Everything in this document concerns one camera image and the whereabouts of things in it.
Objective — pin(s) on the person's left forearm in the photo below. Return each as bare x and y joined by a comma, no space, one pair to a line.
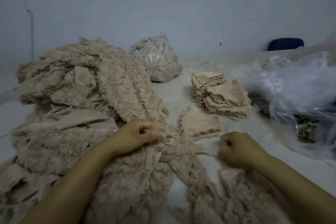
65,189

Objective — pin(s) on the beige scrap strips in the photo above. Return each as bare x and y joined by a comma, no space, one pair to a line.
197,182

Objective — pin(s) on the person's left hand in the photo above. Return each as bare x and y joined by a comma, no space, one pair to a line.
134,136

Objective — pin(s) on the person's right hand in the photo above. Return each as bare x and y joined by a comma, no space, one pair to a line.
242,150

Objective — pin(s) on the clear bag of beige scraps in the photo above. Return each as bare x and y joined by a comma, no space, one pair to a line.
157,57

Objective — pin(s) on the person's right forearm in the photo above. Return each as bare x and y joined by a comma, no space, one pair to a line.
299,187

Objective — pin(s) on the blue chair back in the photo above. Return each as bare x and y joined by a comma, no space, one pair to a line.
286,44

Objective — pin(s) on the stack of sorted beige pieces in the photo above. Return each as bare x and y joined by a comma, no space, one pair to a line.
206,79

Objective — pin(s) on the large pile beige fabric scraps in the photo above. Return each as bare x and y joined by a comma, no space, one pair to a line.
73,111

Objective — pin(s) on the large clear plastic bag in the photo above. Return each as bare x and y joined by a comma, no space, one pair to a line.
304,84

